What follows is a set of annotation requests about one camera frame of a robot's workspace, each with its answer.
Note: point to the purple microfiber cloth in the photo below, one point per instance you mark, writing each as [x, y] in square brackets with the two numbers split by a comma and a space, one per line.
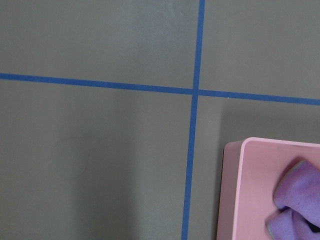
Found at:
[297, 196]

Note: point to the pink plastic tray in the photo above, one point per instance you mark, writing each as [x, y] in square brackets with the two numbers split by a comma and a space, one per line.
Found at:
[251, 170]

